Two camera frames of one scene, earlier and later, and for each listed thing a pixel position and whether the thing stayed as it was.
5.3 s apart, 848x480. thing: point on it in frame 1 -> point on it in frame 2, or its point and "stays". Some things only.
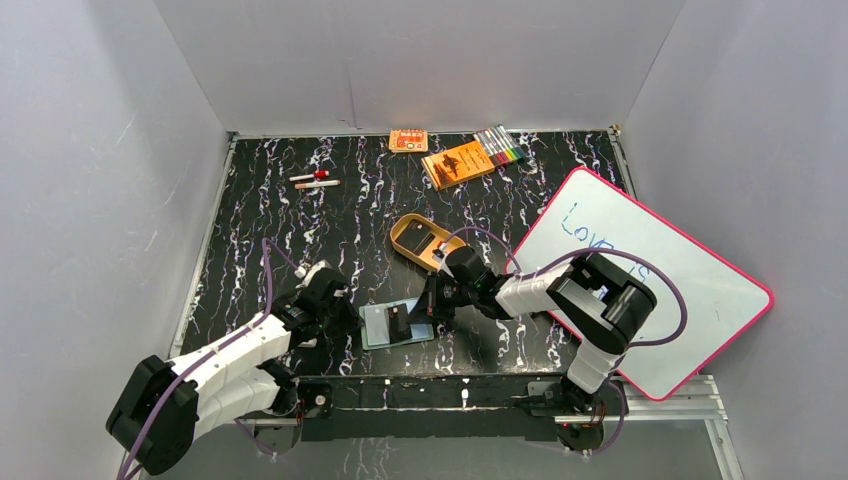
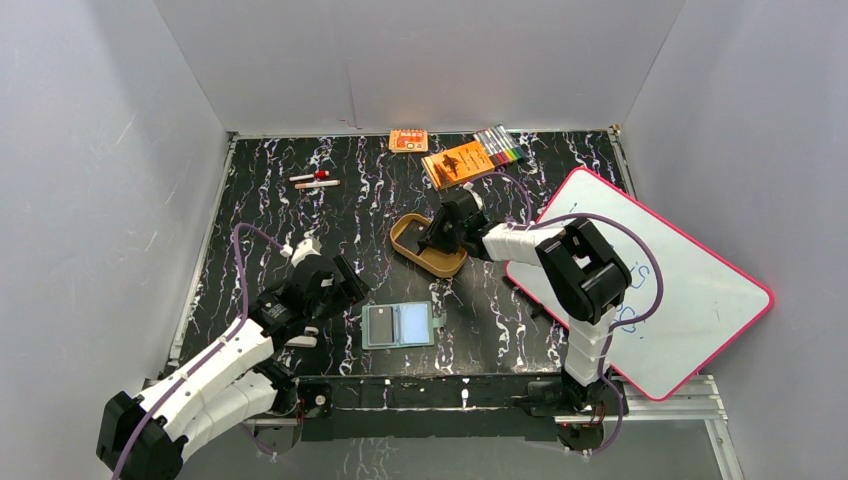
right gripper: (428, 308) -> (434, 237)
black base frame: (524, 407) stays
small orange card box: (408, 141) stays
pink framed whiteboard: (706, 300) stays
